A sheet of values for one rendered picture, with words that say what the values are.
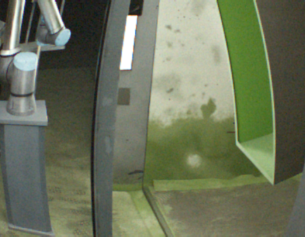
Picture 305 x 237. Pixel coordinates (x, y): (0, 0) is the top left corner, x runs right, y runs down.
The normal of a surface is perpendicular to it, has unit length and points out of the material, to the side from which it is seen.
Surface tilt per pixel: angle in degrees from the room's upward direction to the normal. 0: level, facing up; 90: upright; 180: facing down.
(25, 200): 90
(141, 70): 90
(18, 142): 90
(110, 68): 90
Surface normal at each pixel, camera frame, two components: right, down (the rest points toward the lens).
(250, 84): 0.28, 0.31
